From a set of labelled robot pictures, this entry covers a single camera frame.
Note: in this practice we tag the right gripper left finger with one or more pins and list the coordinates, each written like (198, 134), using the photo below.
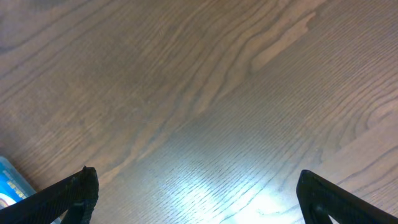
(75, 197)

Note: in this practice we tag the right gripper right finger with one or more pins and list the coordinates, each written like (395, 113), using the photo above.
(322, 202)

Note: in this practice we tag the blue Kool Fever box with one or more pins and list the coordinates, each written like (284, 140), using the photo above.
(14, 187)

